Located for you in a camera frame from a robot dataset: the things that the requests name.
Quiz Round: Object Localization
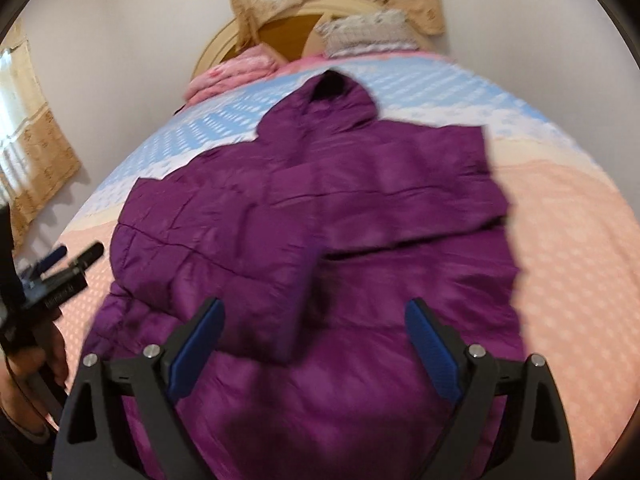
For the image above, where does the person's left forearm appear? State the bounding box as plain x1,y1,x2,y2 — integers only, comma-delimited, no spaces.
0,405,61,480

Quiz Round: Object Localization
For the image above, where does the folded pink quilt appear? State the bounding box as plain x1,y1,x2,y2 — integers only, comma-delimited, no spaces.
185,45,288,103

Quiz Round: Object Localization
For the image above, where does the pink and blue dotted blanket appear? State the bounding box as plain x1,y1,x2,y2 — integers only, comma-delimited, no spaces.
50,50,640,480

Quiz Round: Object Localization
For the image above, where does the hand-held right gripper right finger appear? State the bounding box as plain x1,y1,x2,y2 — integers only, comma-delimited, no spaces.
404,298,576,480

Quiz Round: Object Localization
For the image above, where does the striped patterned pillow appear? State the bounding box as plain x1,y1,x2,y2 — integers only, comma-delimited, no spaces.
315,9,421,57

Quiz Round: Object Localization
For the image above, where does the person's left hand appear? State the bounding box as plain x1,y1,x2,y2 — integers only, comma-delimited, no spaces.
0,325,69,436

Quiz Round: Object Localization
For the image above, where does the purple hooded puffer jacket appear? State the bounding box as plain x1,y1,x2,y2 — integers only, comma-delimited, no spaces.
82,71,526,480

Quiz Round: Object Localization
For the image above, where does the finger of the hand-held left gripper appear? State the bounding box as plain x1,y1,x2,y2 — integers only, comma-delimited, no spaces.
30,246,69,276
67,242,106,270

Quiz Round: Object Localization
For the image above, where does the cream wooden headboard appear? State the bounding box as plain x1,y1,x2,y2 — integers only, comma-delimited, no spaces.
192,0,396,81

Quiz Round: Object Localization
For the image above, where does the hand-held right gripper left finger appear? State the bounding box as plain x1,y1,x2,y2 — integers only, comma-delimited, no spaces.
52,297,226,480

